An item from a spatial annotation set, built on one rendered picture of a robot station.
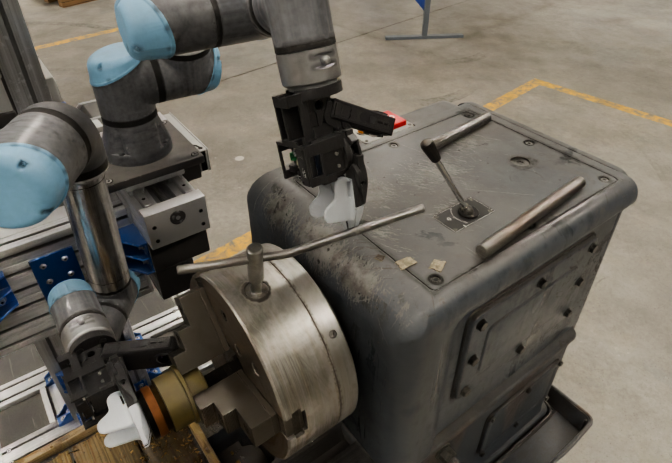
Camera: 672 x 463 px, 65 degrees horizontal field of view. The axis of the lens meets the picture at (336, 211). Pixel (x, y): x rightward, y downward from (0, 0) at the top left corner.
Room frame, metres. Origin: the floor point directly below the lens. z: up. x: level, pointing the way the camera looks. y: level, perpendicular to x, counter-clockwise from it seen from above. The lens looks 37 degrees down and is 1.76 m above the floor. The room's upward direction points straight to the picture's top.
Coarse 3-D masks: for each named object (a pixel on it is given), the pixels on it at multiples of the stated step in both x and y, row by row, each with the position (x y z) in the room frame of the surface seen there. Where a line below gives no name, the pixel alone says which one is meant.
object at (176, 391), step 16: (176, 368) 0.48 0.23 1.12; (160, 384) 0.45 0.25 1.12; (176, 384) 0.45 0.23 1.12; (192, 384) 0.46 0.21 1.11; (144, 400) 0.43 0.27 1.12; (160, 400) 0.43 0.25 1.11; (176, 400) 0.43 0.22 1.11; (192, 400) 0.43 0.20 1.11; (160, 416) 0.41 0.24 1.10; (176, 416) 0.42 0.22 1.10; (192, 416) 0.43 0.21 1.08; (160, 432) 0.40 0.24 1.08
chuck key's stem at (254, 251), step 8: (248, 248) 0.51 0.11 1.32; (256, 248) 0.52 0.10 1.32; (248, 256) 0.51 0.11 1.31; (256, 256) 0.51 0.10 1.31; (248, 264) 0.51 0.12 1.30; (256, 264) 0.51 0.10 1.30; (248, 272) 0.51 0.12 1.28; (256, 272) 0.51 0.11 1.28; (248, 280) 0.52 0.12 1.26; (256, 280) 0.51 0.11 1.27; (256, 288) 0.52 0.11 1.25
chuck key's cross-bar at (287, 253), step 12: (420, 204) 0.58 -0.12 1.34; (384, 216) 0.57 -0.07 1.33; (396, 216) 0.56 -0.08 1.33; (408, 216) 0.57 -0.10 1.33; (360, 228) 0.55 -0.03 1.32; (372, 228) 0.55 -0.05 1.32; (324, 240) 0.54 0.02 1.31; (336, 240) 0.54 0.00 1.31; (276, 252) 0.53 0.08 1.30; (288, 252) 0.53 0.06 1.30; (300, 252) 0.53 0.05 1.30; (192, 264) 0.50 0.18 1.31; (204, 264) 0.50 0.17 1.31; (216, 264) 0.50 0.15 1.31; (228, 264) 0.50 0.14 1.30; (240, 264) 0.51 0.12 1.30
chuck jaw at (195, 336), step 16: (192, 304) 0.54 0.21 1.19; (208, 304) 0.55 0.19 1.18; (192, 320) 0.53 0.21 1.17; (208, 320) 0.54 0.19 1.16; (176, 336) 0.52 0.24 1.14; (192, 336) 0.51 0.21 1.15; (208, 336) 0.52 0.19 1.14; (224, 336) 0.53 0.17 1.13; (176, 352) 0.50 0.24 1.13; (192, 352) 0.50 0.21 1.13; (208, 352) 0.50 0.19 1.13; (224, 352) 0.51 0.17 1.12; (192, 368) 0.48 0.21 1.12
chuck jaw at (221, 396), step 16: (224, 384) 0.46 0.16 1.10; (240, 384) 0.46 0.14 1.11; (208, 400) 0.43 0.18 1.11; (224, 400) 0.43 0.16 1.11; (240, 400) 0.43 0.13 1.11; (256, 400) 0.43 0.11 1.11; (208, 416) 0.42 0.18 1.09; (224, 416) 0.41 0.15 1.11; (240, 416) 0.41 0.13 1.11; (256, 416) 0.40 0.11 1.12; (272, 416) 0.40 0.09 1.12; (256, 432) 0.39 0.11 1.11; (272, 432) 0.40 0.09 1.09; (288, 432) 0.40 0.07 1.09
